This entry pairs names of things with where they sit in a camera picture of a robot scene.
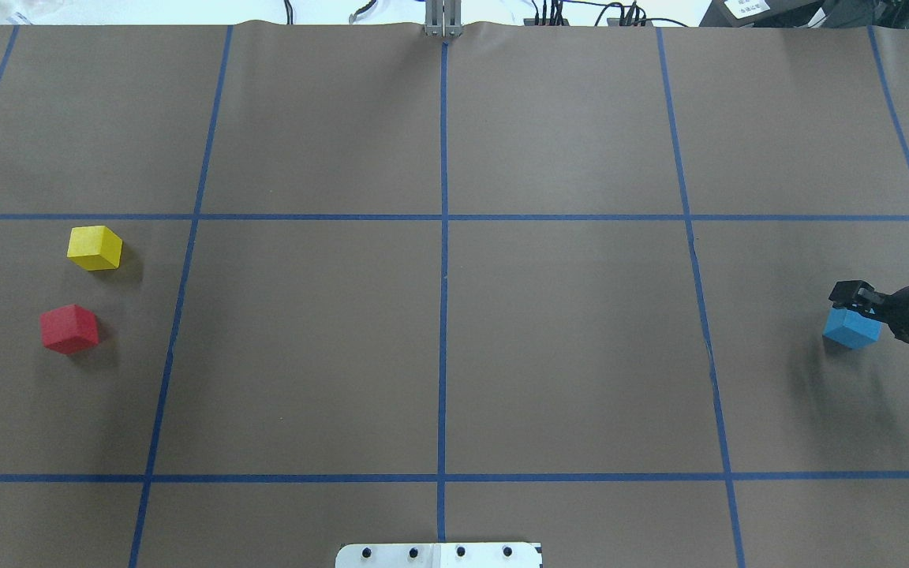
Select blue cube block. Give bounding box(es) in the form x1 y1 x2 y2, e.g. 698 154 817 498
822 307 883 349

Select yellow cube block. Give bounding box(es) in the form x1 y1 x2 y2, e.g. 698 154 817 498
66 226 124 272

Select red cube block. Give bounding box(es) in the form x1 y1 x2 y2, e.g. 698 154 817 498
39 305 100 355

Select aluminium frame post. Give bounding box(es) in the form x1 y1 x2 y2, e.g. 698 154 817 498
423 0 464 39

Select white central pedestal column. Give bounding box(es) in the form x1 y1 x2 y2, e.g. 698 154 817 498
335 540 544 567

